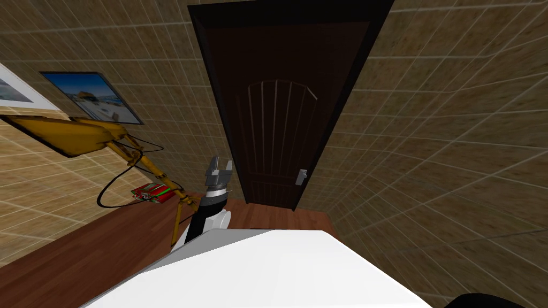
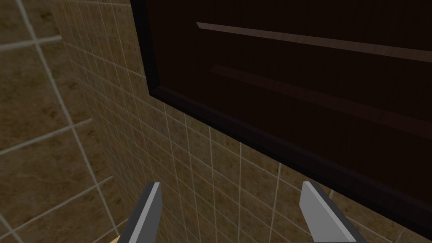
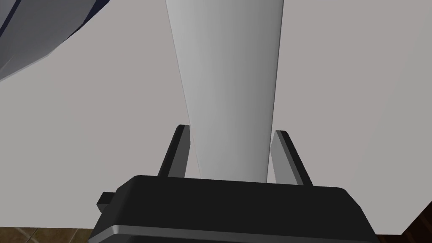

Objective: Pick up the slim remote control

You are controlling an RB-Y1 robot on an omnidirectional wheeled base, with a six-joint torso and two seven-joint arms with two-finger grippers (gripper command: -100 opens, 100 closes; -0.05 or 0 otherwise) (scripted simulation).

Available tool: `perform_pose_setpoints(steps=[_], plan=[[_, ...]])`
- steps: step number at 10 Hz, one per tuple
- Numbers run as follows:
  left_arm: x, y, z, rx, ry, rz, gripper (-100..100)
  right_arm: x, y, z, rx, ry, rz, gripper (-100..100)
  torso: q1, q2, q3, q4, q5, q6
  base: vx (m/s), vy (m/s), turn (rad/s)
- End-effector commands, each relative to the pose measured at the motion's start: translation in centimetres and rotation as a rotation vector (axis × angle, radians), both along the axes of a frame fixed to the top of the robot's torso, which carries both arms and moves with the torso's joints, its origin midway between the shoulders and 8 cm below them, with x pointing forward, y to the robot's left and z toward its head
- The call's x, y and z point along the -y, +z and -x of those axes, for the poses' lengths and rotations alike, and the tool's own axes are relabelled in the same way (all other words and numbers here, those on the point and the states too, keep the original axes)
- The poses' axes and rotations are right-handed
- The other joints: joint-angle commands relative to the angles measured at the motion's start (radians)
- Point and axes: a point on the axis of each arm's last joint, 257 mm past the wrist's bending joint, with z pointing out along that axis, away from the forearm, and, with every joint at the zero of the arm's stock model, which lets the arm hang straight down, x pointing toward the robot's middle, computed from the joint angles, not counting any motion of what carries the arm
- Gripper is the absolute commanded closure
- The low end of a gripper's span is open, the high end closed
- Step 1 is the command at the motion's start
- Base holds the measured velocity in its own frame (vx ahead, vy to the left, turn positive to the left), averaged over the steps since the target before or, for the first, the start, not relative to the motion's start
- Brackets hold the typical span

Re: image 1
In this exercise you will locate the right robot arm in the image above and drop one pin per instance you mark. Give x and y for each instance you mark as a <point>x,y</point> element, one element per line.
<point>483,301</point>

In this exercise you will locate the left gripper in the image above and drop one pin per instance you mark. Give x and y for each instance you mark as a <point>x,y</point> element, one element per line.
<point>217,181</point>

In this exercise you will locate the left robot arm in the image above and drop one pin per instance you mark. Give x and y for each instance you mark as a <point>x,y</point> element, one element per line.
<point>208,216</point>

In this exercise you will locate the red and green box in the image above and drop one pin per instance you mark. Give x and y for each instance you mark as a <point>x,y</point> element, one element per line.
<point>152,191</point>

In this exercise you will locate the blue landscape picture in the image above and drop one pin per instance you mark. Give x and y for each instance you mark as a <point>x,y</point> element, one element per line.
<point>92,97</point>

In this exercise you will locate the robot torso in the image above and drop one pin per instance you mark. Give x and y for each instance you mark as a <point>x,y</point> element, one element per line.
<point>265,273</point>

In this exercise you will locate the dark brown door leaf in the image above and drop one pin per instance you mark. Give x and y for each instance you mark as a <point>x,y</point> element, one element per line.
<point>282,111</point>

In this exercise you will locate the yellow desk lamp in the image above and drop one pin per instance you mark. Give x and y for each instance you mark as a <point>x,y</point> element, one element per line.
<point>85,137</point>

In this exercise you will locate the white framed picture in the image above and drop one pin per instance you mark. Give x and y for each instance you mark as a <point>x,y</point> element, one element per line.
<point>17,92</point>

